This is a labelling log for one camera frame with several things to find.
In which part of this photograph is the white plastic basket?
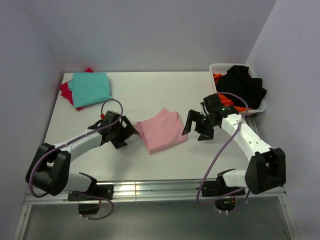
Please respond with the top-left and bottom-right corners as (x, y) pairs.
(209, 63), (267, 116)

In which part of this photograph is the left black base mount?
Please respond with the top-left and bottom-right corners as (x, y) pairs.
(67, 172), (115, 221)

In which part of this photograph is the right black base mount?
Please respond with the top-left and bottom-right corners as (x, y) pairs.
(200, 168), (246, 213)

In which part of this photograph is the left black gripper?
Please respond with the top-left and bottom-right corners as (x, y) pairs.
(111, 116), (139, 149)

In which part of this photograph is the black t shirt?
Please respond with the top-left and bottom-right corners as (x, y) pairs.
(213, 65), (267, 110)

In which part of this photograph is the folded teal t shirt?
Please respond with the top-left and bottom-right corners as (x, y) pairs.
(67, 72), (111, 108)

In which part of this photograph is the aluminium rail frame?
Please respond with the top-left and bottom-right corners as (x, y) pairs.
(12, 117), (301, 240)

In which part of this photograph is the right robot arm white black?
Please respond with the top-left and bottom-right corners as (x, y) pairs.
(182, 93), (287, 196)

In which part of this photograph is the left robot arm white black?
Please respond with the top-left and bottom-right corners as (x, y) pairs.
(25, 110), (139, 200)

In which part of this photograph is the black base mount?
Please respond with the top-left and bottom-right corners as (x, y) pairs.
(200, 168), (246, 213)
(67, 172), (115, 221)

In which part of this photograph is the pink t shirt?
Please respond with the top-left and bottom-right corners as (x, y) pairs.
(134, 108), (188, 155)

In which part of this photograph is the orange t shirt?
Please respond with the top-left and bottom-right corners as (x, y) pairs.
(213, 72), (253, 112)

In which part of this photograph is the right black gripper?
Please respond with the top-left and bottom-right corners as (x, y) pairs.
(182, 109), (218, 141)

